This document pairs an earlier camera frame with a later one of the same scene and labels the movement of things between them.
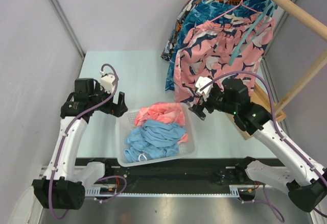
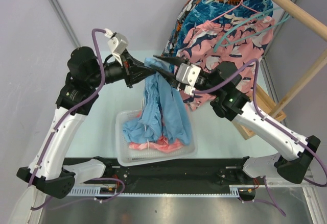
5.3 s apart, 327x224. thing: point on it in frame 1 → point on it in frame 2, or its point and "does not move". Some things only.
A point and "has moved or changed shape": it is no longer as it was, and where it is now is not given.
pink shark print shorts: x=206 y=50 does not move
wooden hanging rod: x=315 y=21 does not move
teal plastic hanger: x=252 y=35 has moved or changed shape
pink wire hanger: x=240 y=3 does not move
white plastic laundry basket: x=124 y=122 does not move
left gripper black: x=116 y=109 → x=137 y=70
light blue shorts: x=155 y=138 → x=164 y=117
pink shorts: x=163 y=113 → x=162 y=144
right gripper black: x=197 y=109 → x=169 y=78
